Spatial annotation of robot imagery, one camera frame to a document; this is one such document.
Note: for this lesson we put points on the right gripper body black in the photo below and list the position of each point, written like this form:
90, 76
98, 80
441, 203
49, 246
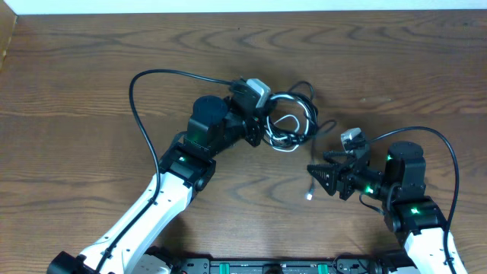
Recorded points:
346, 180

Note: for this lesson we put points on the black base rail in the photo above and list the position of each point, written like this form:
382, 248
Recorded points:
339, 265

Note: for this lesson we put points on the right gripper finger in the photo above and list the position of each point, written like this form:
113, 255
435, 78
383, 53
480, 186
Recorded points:
326, 175
331, 156

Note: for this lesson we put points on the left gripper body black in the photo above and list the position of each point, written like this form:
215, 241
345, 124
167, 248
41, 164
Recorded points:
253, 129

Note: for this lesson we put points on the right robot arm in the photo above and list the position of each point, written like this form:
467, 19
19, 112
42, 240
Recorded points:
426, 245

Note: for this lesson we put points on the cardboard box edge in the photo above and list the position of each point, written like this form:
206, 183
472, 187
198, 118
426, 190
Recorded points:
8, 20

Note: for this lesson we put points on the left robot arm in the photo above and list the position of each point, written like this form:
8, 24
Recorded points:
207, 126

